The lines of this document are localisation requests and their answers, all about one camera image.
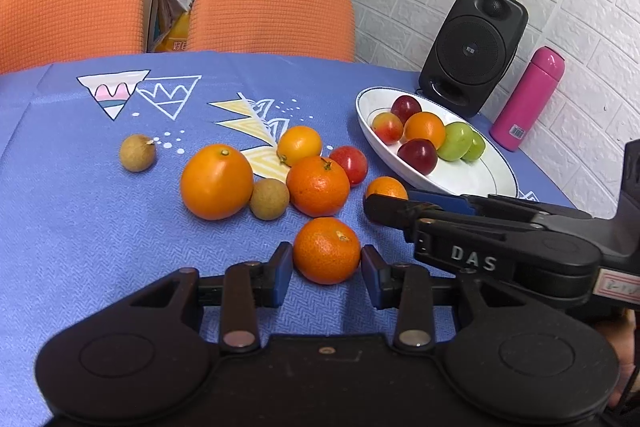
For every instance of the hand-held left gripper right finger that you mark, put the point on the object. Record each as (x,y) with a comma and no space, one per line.
(371,274)

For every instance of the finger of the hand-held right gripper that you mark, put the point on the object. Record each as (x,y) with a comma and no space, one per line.
(440,199)
(390,212)

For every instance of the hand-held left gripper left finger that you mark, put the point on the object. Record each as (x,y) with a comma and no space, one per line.
(282,274)

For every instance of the small orange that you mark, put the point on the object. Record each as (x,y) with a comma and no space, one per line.
(385,188)

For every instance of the white oval plate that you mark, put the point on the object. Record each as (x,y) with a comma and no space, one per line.
(480,179)

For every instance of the dark red plum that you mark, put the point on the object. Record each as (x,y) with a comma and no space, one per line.
(417,156)
(405,108)

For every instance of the deep orange mandarin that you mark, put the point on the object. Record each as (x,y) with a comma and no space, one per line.
(318,186)
(326,250)

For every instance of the round green apple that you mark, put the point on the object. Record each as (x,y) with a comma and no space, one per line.
(454,141)

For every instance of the bright red plum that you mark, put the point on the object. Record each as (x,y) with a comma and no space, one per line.
(350,164)

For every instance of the elongated green apple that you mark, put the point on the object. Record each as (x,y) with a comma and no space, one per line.
(477,149)

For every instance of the large orange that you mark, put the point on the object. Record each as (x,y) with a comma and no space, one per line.
(216,181)
(425,130)

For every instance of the brown longan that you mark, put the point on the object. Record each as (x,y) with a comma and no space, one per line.
(269,199)
(137,152)

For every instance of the red and yellow plum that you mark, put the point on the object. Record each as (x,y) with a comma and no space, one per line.
(387,127)

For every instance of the small yellow-orange kumquat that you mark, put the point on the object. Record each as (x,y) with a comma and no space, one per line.
(299,145)

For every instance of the person's right hand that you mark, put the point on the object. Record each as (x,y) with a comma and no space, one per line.
(631,347)

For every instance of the pink bottle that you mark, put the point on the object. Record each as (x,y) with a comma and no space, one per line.
(530,97)

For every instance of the black speaker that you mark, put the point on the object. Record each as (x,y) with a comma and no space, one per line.
(470,47)

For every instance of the blue printed tablecloth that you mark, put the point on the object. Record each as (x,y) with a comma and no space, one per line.
(100,232)

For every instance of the orange chair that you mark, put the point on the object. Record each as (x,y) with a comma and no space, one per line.
(65,7)
(270,7)

